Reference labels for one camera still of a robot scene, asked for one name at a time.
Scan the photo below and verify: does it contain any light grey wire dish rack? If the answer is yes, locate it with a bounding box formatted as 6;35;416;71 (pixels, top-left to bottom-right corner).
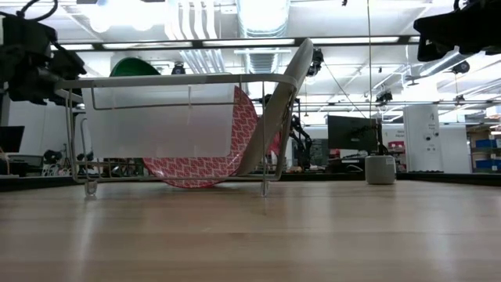
54;73;299;198

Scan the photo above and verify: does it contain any small black monitor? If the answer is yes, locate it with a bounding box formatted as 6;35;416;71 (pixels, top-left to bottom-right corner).
0;125;26;154

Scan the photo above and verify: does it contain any white cabinet pillar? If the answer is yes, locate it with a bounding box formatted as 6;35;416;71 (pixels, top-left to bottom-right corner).
402;103;444;172

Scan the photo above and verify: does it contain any green plate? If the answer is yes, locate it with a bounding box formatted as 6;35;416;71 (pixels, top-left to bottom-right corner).
109;56;161;78

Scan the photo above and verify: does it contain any black computer monitor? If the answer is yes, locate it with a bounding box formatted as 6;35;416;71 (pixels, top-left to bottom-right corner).
327;114;384;154

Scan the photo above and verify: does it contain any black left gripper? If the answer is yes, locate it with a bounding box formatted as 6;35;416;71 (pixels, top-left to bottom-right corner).
0;14;88;107

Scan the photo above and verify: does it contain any red white patterned plate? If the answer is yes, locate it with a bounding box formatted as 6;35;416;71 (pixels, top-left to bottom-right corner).
142;85;260;190

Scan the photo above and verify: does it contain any large grey plate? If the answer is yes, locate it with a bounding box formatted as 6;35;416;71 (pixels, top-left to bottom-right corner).
233;37;315;176

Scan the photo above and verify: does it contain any white plastic cutlery caddy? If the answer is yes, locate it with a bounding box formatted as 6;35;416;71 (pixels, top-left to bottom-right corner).
81;83;236;159

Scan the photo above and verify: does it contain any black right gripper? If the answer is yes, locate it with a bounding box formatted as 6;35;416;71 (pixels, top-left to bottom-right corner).
413;0;501;63

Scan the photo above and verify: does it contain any black overhead beam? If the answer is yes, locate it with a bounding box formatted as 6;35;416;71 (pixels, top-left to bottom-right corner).
50;35;422;52

